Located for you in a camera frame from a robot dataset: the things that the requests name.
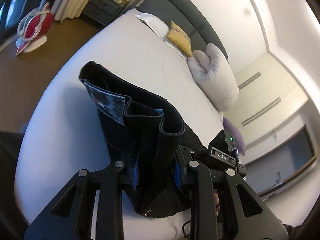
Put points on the wood framed doorway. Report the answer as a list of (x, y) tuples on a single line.
[(277, 170)]

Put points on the person's right hand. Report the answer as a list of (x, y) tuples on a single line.
[(216, 203)]

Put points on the yellow cushion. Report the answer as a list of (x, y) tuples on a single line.
[(179, 38)]

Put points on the black denim pants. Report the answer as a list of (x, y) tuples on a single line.
[(135, 120)]

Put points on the white flat pillow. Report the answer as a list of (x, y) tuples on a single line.
[(160, 29)]

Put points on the white wardrobe with black handles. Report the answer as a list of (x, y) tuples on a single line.
[(268, 97)]

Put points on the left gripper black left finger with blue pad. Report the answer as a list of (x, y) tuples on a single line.
[(129, 174)]

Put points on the dark grey headboard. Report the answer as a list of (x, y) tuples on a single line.
[(188, 17)]

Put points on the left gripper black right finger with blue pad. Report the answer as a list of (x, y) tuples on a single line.
[(184, 174)]

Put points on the dark grey nightstand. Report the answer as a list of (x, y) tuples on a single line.
[(103, 11)]

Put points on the white bed mattress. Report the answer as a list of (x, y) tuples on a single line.
[(106, 153)]

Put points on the grey white rolled pillow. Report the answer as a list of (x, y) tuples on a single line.
[(212, 73)]

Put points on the purple cushion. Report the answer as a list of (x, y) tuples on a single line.
[(237, 137)]

